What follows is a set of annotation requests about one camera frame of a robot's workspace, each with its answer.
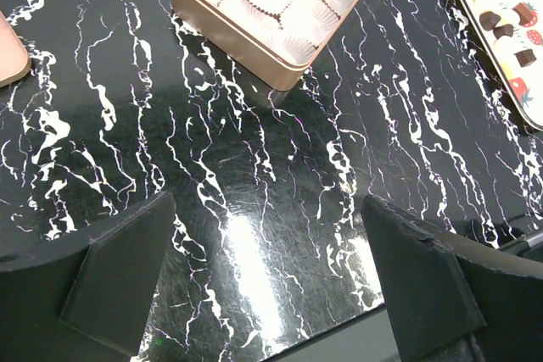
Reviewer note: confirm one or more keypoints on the brown tin lid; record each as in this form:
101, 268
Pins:
15, 62

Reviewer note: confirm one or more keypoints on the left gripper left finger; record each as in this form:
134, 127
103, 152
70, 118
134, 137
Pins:
86, 295

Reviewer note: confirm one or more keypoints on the white paper cup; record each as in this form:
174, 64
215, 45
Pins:
310, 19

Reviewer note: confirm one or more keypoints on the brown tin box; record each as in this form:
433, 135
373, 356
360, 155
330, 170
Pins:
271, 10

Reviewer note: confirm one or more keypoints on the dark square chocolate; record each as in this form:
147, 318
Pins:
525, 57

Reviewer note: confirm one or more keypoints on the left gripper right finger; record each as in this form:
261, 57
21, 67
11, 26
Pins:
450, 298

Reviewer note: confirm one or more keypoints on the strawberry pattern tray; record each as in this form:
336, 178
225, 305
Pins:
504, 28

